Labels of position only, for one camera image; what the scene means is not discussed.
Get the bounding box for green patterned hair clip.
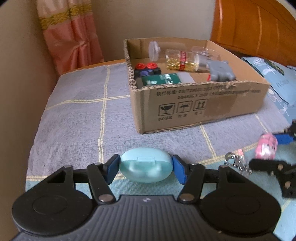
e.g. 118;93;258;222
264;59;285;75

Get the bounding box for pink orange curtain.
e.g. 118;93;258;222
36;0;104;75

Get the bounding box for wooden headboard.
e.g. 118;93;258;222
210;0;295;66

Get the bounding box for checked blanket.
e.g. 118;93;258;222
26;63;290;189

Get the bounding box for clear jar happy label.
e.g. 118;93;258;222
148;41;187;62

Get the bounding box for green medical bottle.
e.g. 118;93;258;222
142;73;194;86

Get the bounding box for clear jar red label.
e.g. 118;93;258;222
191;46;221;61

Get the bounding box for black toy car red wheels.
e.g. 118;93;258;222
134;62;161;79

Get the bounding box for grey elephant toy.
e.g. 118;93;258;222
207;60;236;82

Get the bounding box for blue floral pillow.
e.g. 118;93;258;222
241;57;295;123

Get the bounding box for golden capsule bottle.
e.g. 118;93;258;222
165;49;209;72

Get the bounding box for pink keychain charm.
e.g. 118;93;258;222
224;133;278;177

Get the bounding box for mint earbud case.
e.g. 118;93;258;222
119;148;173;183

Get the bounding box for open cardboard box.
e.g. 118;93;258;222
124;37;270;134

